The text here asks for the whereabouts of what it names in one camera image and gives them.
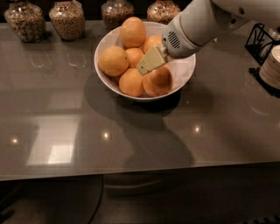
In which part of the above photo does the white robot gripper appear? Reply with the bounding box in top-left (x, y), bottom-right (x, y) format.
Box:
top-left (136, 14), bottom-right (200, 75)

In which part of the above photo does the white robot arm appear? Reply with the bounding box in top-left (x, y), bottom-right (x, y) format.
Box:
top-left (136, 0), bottom-right (280, 74)

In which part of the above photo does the small center orange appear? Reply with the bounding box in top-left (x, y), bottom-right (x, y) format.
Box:
top-left (126, 48), bottom-right (144, 68)

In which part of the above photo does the white ceramic bowl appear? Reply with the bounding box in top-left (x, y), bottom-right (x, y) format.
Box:
top-left (94, 27), bottom-right (196, 102)

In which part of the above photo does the glass grain jar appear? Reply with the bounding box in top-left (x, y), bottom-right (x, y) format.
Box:
top-left (4, 0), bottom-right (46, 43)
top-left (101, 0), bottom-right (134, 31)
top-left (147, 0), bottom-right (180, 25)
top-left (49, 0), bottom-right (85, 41)

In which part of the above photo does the stack of white plates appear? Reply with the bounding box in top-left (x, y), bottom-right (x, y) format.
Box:
top-left (259, 45), bottom-right (280, 90)

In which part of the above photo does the leftmost glass grain jar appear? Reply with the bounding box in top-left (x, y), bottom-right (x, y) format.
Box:
top-left (4, 0), bottom-right (46, 43)

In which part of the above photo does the black wire rack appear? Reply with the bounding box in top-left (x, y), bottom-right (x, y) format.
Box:
top-left (245, 23), bottom-right (280, 66)

